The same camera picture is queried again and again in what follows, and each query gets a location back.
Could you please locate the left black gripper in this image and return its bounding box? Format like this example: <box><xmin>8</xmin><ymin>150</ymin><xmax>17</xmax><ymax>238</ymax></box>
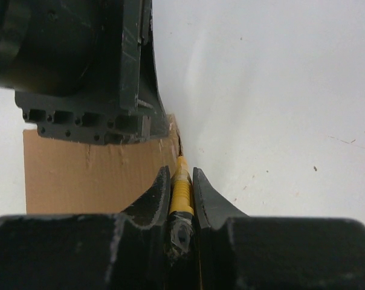
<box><xmin>0</xmin><ymin>1</ymin><xmax>169</xmax><ymax>144</ymax></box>

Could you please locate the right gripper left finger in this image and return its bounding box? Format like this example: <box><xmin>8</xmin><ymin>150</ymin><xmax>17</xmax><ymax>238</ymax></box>
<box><xmin>0</xmin><ymin>167</ymin><xmax>170</xmax><ymax>289</ymax></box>

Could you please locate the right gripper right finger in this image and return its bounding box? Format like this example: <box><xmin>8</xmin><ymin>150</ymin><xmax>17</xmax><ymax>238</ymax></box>
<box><xmin>193</xmin><ymin>168</ymin><xmax>365</xmax><ymax>289</ymax></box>

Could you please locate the brown cardboard express box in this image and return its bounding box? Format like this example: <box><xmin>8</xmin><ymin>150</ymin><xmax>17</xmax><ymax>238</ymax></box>
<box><xmin>23</xmin><ymin>115</ymin><xmax>179</xmax><ymax>214</ymax></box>

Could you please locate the yellow utility knife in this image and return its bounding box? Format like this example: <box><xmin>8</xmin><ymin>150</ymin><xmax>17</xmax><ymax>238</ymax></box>
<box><xmin>164</xmin><ymin>155</ymin><xmax>195</xmax><ymax>266</ymax></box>

